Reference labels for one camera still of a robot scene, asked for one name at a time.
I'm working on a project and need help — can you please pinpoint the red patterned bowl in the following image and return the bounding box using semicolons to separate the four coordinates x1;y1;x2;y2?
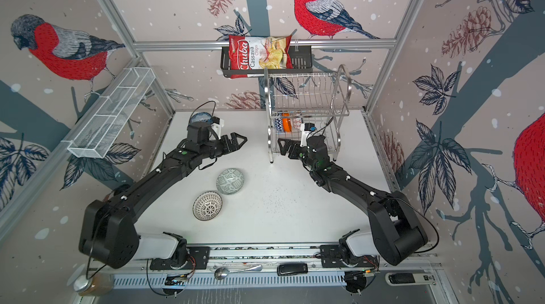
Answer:
272;117;285;133

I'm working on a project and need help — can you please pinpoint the brown white patterned bowl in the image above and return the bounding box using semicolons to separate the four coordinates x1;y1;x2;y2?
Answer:
192;191;223;221

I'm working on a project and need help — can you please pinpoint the stainless steel dish rack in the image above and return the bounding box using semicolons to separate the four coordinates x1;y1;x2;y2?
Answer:
264;65;353;163

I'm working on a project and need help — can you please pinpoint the metal spoon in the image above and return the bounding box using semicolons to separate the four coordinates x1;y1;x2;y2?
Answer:
214;264;263;281

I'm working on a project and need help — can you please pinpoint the white wire mesh basket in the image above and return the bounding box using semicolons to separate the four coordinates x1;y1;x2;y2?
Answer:
68;67;156;159

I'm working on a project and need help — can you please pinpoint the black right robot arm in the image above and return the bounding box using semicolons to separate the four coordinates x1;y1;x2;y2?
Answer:
278;136;429;265

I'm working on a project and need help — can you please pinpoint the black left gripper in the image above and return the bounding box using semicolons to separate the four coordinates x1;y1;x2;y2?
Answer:
199;132;247;161

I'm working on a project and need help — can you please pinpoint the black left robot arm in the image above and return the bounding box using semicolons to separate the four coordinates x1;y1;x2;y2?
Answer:
78;122;248;268

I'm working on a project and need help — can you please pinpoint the glass jar with silver lid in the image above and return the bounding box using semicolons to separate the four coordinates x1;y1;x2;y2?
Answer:
73;274;114;297

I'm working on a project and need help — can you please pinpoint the blue floral white bowl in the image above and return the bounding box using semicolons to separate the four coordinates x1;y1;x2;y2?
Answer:
189;112;213;124

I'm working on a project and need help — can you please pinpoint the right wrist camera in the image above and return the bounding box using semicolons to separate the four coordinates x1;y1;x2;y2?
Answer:
299;122;316;147

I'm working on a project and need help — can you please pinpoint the blue triangle pattern bowl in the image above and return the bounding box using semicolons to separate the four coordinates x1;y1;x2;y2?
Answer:
291;117;303;133

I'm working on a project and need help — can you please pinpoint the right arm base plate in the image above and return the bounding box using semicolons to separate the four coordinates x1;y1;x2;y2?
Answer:
318;244;380;268

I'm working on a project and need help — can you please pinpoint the black remote device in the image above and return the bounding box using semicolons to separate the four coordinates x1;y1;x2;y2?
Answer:
277;263;309;276

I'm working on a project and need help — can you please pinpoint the black wire shelf basket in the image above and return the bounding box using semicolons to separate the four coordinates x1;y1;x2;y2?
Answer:
220;45;313;79

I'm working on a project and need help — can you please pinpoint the orange plastic bowl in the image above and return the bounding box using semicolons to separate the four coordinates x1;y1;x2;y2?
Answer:
282;113;292;133

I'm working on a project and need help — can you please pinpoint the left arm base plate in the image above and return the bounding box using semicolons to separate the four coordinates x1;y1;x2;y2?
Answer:
149;247;210;271

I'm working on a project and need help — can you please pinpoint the red cassava chips bag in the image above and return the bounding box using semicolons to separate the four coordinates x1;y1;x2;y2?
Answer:
228;36;293;79

